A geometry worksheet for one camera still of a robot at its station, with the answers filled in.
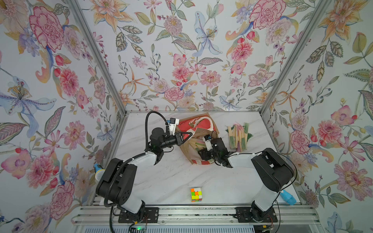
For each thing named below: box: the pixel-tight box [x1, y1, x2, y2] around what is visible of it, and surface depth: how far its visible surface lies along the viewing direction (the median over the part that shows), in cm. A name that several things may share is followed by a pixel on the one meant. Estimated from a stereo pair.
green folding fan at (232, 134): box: [227, 125, 237, 150], surface depth 106 cm
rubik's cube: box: [190, 187, 203, 203], surface depth 78 cm
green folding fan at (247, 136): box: [241, 122, 254, 150], surface depth 108 cm
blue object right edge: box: [279, 189, 297, 206], surface depth 78 cm
